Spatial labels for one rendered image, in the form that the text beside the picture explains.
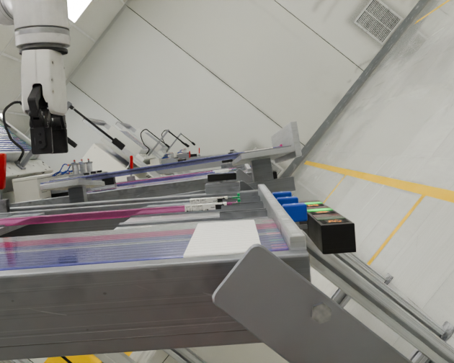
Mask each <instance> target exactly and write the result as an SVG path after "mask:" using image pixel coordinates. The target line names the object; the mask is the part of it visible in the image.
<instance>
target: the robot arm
mask: <svg viewBox="0 0 454 363"><path fill-rule="evenodd" d="M0 24H1V25H6V26H7V25H14V34H15V45H16V48H19V49H21V50H19V54H20V55H21V56H22V64H21V83H22V111H23V112H24V113H25V114H26V115H28V116H30V137H31V146H32V154H34V155H36V154H49V153H50V154H53V153H68V136H67V129H66V116H65V113H67V93H66V78H65V71H64V65H63V55H65V54H68V49H66V48H69V47H70V46H71V43H70V41H71V37H70V32H69V21H68V2H67V0H0ZM43 116H45V118H44V117H43ZM52 118H53V120H52Z"/></svg>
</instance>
